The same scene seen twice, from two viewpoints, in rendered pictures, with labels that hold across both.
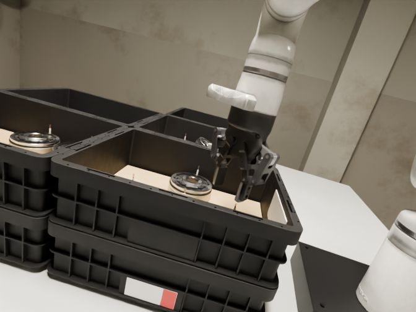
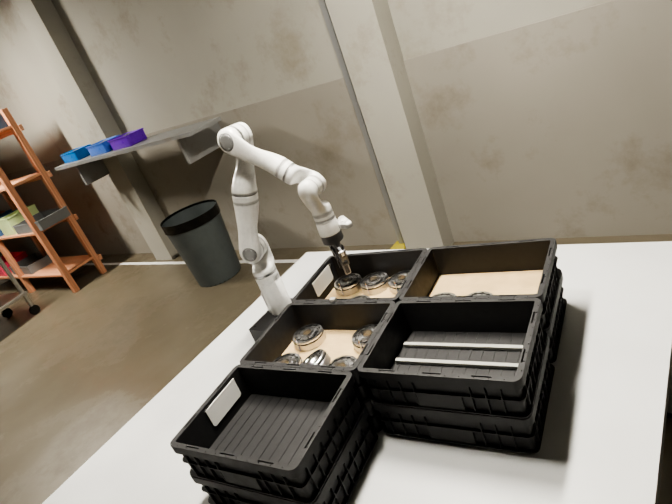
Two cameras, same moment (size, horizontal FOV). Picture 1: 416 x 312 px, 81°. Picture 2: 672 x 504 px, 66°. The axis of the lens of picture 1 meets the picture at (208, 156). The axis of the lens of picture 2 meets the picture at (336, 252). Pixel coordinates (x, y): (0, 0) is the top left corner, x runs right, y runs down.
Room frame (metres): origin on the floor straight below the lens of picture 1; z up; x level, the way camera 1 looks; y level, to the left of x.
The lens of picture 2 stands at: (1.77, 0.83, 1.71)
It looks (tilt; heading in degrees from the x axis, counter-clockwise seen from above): 24 degrees down; 213
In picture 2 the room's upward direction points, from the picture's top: 21 degrees counter-clockwise
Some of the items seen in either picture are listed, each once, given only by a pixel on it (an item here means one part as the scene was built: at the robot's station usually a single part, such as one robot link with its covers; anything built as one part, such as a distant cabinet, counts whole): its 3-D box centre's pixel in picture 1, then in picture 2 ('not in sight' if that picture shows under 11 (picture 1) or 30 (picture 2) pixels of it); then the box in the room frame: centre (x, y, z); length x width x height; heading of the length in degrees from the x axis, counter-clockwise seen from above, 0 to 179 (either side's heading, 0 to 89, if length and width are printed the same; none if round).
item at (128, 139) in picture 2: not in sight; (127, 139); (-1.48, -2.90, 1.35); 0.30 x 0.20 x 0.10; 81
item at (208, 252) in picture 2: not in sight; (204, 244); (-1.30, -2.46, 0.32); 0.53 x 0.50 x 0.64; 81
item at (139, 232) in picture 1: (185, 190); (364, 290); (0.47, 0.03, 0.87); 0.40 x 0.30 x 0.11; 87
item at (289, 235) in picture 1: (190, 169); (359, 277); (0.47, 0.03, 0.92); 0.40 x 0.30 x 0.02; 87
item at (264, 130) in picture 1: (246, 132); (334, 242); (0.41, -0.05, 1.03); 0.08 x 0.08 x 0.09
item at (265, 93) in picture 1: (252, 88); (332, 222); (0.39, -0.04, 1.10); 0.11 x 0.09 x 0.06; 133
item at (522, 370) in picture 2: (93, 106); (449, 337); (0.79, 0.41, 0.92); 0.40 x 0.30 x 0.02; 87
